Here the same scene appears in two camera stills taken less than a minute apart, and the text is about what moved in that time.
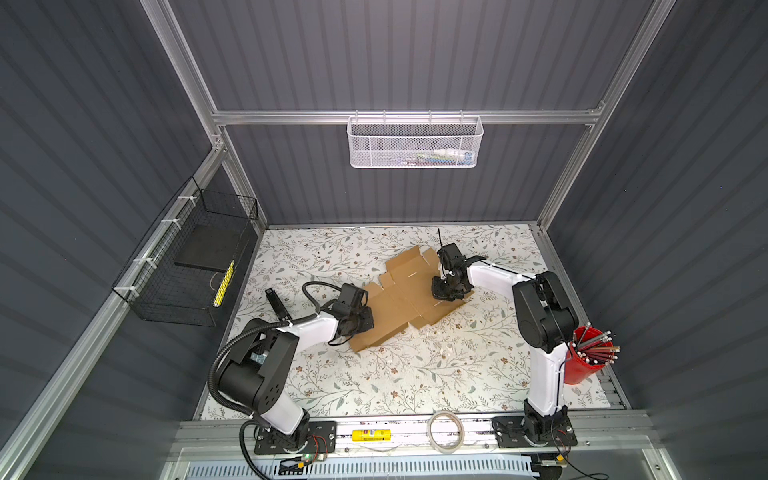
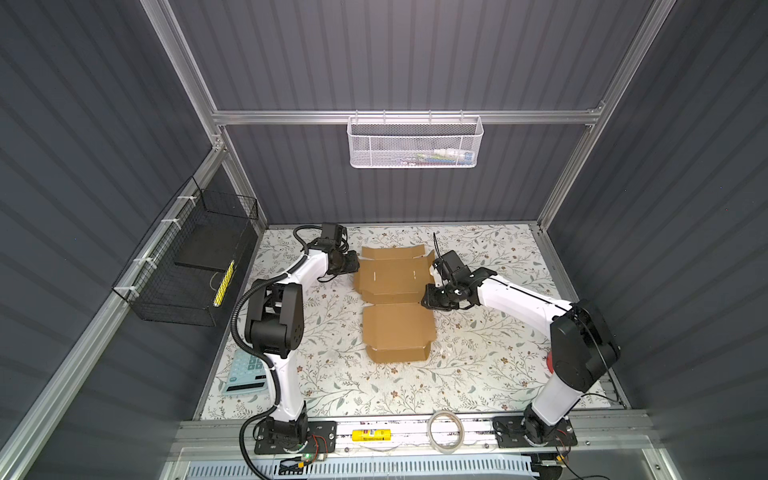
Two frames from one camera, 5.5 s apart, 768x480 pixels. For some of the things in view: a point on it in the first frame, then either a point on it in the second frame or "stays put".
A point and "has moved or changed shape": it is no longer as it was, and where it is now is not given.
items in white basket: x=441 y=157 stays put
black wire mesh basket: x=180 y=274 stays put
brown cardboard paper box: x=403 y=294 has moved or changed shape
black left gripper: x=368 y=323 -> x=352 y=263
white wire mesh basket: x=414 y=142 stays put
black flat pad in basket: x=211 y=246 stays put
